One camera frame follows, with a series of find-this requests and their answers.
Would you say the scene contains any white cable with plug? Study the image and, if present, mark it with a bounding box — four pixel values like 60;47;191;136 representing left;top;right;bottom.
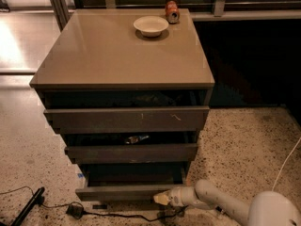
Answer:
271;137;301;192

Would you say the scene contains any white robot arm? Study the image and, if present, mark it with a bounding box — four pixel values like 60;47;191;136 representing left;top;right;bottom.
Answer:
153;180;301;226

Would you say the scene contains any black plug adapter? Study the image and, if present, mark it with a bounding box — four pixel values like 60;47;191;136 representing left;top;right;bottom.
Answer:
66;204;84;219

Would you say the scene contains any black bar on floor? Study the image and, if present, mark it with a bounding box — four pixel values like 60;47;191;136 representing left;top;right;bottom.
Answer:
11;187;45;226

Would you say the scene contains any blue tape on floor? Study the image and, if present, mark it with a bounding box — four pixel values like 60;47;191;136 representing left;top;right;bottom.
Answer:
77;173;85;178

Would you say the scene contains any white bowl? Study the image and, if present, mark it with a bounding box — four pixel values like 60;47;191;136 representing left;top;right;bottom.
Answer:
134;16;168;38

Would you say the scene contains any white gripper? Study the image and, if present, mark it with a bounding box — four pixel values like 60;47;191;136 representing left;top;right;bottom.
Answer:
153;186;198;207

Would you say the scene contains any orange soda can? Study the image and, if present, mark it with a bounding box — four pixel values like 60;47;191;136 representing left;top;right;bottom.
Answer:
166;1;180;24

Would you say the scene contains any snack packet in drawer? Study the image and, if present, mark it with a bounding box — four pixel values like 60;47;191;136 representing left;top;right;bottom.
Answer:
124;135;149;145

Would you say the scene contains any grey drawer cabinet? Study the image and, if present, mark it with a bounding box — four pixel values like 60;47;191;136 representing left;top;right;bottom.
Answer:
29;8;215;186

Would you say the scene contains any drawer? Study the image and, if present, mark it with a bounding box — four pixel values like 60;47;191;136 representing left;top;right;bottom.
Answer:
65;143;198;164
75;162;186;202
44;106;209;134

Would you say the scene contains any thin black cable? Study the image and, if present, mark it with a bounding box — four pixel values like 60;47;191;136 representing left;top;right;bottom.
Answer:
0;186;189;223

